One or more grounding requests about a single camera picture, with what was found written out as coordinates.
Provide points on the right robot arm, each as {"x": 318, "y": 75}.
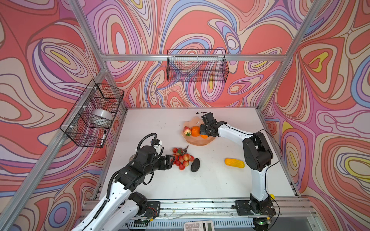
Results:
{"x": 257, "y": 154}

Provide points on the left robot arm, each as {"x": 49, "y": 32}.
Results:
{"x": 122, "y": 202}

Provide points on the black wire basket left wall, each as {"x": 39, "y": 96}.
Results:
{"x": 78, "y": 127}

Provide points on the pink faceted fruit bowl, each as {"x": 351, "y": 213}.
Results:
{"x": 197, "y": 141}

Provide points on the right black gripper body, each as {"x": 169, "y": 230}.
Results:
{"x": 204, "y": 130}

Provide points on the yellow fake corn cob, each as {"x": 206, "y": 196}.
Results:
{"x": 234, "y": 163}

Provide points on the white calculator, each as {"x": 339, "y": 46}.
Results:
{"x": 207, "y": 225}

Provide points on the red yellow fake strawberry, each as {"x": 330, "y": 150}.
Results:
{"x": 187, "y": 131}

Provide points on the black wire basket back wall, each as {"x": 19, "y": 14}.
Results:
{"x": 197, "y": 65}

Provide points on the dark fake avocado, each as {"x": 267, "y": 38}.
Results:
{"x": 195, "y": 165}

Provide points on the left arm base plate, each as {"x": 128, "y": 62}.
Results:
{"x": 149, "y": 210}

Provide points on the black wire basket wall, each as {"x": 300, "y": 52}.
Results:
{"x": 197, "y": 65}
{"x": 78, "y": 127}

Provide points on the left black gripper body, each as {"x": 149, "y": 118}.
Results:
{"x": 161, "y": 164}

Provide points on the silver tape roll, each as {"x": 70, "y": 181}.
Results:
{"x": 101, "y": 118}

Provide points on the aluminium front rail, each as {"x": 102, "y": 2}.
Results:
{"x": 223, "y": 208}

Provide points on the large orange fake fruit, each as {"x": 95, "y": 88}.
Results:
{"x": 195, "y": 131}

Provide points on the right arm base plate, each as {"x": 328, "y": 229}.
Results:
{"x": 254, "y": 208}

